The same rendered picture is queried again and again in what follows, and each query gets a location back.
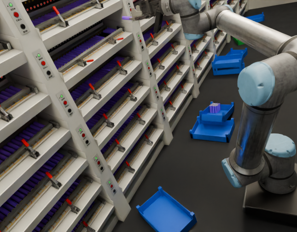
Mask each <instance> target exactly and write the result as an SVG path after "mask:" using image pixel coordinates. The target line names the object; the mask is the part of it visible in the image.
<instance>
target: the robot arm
mask: <svg viewBox="0 0 297 232"><path fill-rule="evenodd" d="M201 5H202V1H201V0H142V1H141V2H139V5H137V6H136V9H135V8H132V9H131V12H132V17H130V18H129V19H130V20H134V21H137V20H142V19H148V18H151V17H156V18H155V24H154V30H153V32H155V33H158V32H159V31H160V30H161V26H162V21H163V15H166V16H169V15H173V14H178V13H179V15H180V19H181V24H182V28H183V33H184V36H185V38H186V39H187V40H197V39H200V38H202V37H203V36H204V33H205V32H208V31H210V30H213V29H216V28H217V29H219V30H222V31H224V32H226V33H227V34H229V35H231V36H232V37H234V38H236V39H238V40H239V41H241V42H243V43H245V44H247V45H248V46H250V47H252V48H253V49H255V50H257V51H259V52H260V53H262V54H264V55H266V56H267V57H269V58H267V59H265V60H263V61H260V62H255V63H253V64H251V65H250V66H248V67H246V68H244V69H243V70H242V71H241V72H240V74H239V76H238V88H239V94H240V96H241V98H242V100H243V101H244V103H243V108H242V114H241V119H240V125H239V132H238V137H237V143H236V148H234V149H233V150H232V152H231V154H230V157H228V158H225V159H224V160H222V162H221V164H222V167H223V169H224V172H225V174H226V176H227V178H228V179H229V181H230V183H231V184H232V185H233V187H235V188H241V187H244V186H246V185H249V184H251V183H254V182H256V181H258V182H259V184H260V185H261V186H262V187H263V188H264V189H265V190H267V191H269V192H272V193H276V194H286V193H289V192H292V191H293V190H295V189H296V187H297V173H296V171H295V170H294V168H295V155H296V148H295V144H294V142H293V141H292V140H291V139H290V138H289V137H287V136H284V135H282V134H277V133H271V132H272V129H273V126H274V123H275V121H276V118H277V115H278V113H279V110H280V107H281V105H282V104H283V102H284V100H285V97H286V95H287V94H289V93H291V92H294V91H296V90H297V35H296V36H293V37H291V36H288V35H286V34H283V33H281V32H279V31H276V30H274V29H272V28H269V27H267V26H264V25H262V24H260V23H257V22H255V21H252V20H250V19H247V18H245V17H243V16H241V15H238V14H236V13H234V12H233V10H232V8H231V7H230V5H227V4H225V5H221V6H219V7H216V8H214V9H211V10H208V11H206V12H202V13H199V9H200V7H201Z"/></svg>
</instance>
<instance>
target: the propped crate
mask: <svg viewBox="0 0 297 232"><path fill-rule="evenodd" d="M220 107H221V110H220V111H219V112H218V113H210V106H208V107H207V108H206V109H205V110H204V111H202V110H200V111H199V118H200V121H209V122H225V121H226V120H227V119H228V118H229V116H230V115H231V114H232V113H233V112H234V102H231V104H221V105H220Z"/></svg>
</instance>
